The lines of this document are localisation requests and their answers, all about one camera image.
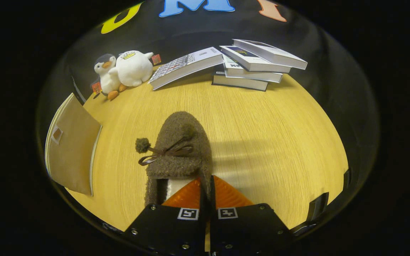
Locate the brown fuzzy shoe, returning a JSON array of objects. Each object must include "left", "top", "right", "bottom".
[{"left": 135, "top": 111, "right": 214, "bottom": 207}]

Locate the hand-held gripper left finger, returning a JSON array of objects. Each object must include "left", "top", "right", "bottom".
[{"left": 123, "top": 177, "right": 207, "bottom": 256}]

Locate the patterned cover book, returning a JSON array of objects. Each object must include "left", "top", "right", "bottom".
[{"left": 148, "top": 47, "right": 225, "bottom": 91}]

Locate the beige fabric storage box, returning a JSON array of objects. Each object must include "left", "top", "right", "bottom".
[{"left": 44, "top": 93, "right": 103, "bottom": 197}]

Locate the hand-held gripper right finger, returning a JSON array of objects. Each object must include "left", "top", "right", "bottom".
[{"left": 210, "top": 175, "right": 293, "bottom": 256}]

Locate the white duck plush toy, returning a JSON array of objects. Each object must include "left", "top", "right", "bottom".
[{"left": 115, "top": 50, "right": 162, "bottom": 88}]

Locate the penguin plush toy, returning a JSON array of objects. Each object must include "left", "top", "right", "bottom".
[{"left": 91, "top": 54, "right": 127, "bottom": 101}]

